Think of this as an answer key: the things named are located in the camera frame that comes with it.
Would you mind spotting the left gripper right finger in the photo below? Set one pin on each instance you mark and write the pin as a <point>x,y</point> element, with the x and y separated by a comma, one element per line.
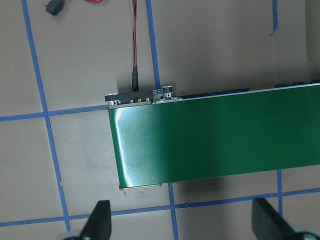
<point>267,223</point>

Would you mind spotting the green conveyor belt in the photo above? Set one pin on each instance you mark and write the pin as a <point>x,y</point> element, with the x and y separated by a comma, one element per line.
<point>216,136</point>

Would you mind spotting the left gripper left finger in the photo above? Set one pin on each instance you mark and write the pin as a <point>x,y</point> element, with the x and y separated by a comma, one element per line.
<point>99,224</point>

